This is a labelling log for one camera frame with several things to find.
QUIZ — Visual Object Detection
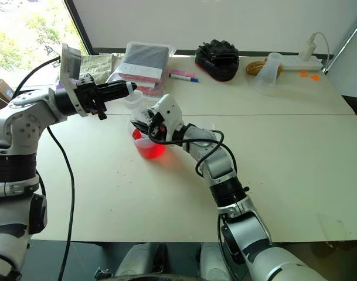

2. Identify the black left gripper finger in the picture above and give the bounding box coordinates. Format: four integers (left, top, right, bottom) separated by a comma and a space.
96, 89, 133, 102
95, 81, 138, 92

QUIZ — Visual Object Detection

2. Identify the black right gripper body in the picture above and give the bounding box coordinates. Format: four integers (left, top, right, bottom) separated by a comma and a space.
147, 112, 169, 145

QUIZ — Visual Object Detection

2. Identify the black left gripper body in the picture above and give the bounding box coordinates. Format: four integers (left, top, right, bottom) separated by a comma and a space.
75, 74, 108, 121

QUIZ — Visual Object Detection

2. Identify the white plastic syringe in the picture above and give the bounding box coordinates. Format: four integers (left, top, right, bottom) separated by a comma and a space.
125, 81, 139, 98

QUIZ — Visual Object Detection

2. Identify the clear cup with red liquid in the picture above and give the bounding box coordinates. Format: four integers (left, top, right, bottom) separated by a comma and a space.
126, 113, 175, 160

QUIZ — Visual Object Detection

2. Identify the small empty clear cup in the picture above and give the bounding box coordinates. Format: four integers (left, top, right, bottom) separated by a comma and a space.
123, 90, 144, 111

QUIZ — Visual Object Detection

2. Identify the beige folded cloth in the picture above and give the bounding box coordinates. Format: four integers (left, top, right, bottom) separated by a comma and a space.
79, 53, 118, 86

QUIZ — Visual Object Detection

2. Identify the bagged dark notebook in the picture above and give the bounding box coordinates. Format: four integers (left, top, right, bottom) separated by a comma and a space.
106, 40, 176, 97

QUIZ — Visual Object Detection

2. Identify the blue capped marker pen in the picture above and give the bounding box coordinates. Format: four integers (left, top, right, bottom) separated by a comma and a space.
169, 73, 200, 83

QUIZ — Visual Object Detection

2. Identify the pink marker pen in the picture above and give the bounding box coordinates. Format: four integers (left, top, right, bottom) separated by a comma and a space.
169, 68, 196, 78

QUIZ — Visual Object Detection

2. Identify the brown cardboard box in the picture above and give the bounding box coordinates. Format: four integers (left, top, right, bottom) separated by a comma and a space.
0, 78, 15, 112

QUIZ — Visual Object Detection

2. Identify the black crumpled fabric bundle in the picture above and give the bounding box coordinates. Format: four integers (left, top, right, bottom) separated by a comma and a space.
194, 38, 241, 83

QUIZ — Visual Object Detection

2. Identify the large clear plastic beaker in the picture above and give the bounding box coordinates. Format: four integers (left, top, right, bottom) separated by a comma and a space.
249, 52, 284, 97

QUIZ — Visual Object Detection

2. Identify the white power strip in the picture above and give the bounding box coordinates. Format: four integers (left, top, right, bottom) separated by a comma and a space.
278, 55, 324, 71

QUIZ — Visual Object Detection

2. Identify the white plug adapter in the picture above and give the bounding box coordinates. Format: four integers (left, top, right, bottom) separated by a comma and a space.
298, 32, 319, 60

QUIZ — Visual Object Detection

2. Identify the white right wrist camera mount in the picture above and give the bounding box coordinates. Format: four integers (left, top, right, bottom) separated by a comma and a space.
147, 94, 185, 142

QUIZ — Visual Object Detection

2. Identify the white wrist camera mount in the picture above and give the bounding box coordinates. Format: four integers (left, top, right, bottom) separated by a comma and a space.
59, 43, 90, 118
147, 94, 185, 142

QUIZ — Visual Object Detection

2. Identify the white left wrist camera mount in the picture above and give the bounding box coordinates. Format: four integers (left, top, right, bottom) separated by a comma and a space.
59, 43, 90, 118

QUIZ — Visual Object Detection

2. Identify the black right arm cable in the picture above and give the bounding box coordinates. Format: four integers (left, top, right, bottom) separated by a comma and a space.
148, 129, 238, 178

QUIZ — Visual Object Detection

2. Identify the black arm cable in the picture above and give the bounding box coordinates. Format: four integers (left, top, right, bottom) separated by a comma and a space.
148, 129, 238, 178
12, 55, 76, 281

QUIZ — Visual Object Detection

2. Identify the black window frame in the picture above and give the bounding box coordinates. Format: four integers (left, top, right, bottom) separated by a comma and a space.
63, 0, 94, 55

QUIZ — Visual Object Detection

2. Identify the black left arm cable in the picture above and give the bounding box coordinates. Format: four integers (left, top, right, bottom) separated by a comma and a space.
12, 55, 76, 281

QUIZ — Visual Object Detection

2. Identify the brown rope coil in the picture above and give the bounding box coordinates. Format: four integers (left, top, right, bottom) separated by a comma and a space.
244, 57, 284, 77

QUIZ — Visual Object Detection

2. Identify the metal frame pole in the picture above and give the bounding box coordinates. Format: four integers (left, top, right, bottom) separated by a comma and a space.
322, 11, 357, 74

